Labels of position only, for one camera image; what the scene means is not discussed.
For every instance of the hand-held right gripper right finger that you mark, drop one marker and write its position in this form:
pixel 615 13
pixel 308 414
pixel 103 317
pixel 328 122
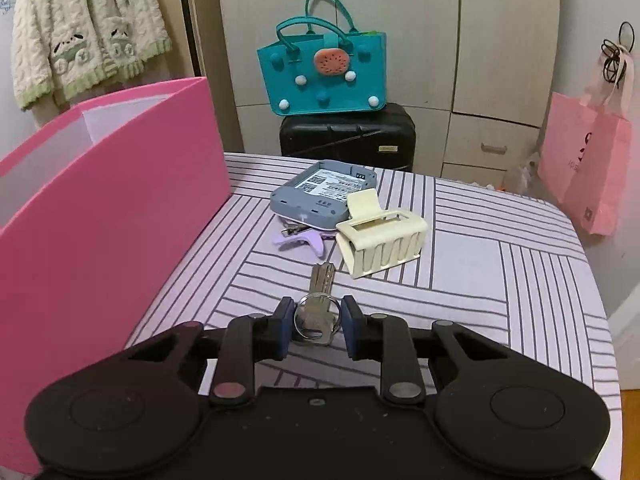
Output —
pixel 350 327

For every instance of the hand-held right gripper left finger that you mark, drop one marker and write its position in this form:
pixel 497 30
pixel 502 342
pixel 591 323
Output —
pixel 285 327

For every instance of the silver key bunch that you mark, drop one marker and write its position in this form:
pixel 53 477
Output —
pixel 320 320

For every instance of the grey portable router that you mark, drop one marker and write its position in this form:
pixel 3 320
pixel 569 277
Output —
pixel 320 185

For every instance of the pink storage box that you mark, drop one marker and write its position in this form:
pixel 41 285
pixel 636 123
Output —
pixel 100 260

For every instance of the cream hair claw clip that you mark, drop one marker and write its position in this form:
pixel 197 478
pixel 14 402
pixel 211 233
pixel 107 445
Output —
pixel 380 245

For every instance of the purple hair clip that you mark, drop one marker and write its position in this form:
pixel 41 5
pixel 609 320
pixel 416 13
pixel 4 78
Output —
pixel 300 241

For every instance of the striped table cloth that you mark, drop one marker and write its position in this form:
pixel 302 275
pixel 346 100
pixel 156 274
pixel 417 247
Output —
pixel 475 260

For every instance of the black hard-shell suitcase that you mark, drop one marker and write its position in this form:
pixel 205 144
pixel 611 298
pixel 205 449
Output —
pixel 345 140

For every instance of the crumpled clear plastic bag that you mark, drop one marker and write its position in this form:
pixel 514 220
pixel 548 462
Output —
pixel 522 172

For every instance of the teal felt handbag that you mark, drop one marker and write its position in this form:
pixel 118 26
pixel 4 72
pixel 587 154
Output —
pixel 300 80

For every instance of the pink paper shopping bag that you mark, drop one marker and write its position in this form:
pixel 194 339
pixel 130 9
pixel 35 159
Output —
pixel 585 160

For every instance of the white wardrobe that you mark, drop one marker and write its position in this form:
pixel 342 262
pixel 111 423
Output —
pixel 450 35

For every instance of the cream knitted sweater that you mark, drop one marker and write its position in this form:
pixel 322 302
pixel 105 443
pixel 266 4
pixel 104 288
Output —
pixel 75 20

